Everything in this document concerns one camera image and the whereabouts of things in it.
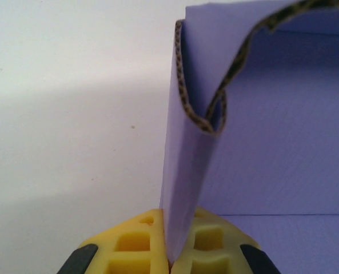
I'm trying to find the purple corrugated cardboard box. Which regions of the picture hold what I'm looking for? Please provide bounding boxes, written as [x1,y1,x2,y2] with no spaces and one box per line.
[158,0,339,274]

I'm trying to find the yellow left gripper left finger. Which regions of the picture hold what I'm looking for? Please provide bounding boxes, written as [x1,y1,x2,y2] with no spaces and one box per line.
[58,208,170,274]

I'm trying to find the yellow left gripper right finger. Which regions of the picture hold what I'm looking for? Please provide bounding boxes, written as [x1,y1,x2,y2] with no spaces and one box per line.
[171,207,282,274]

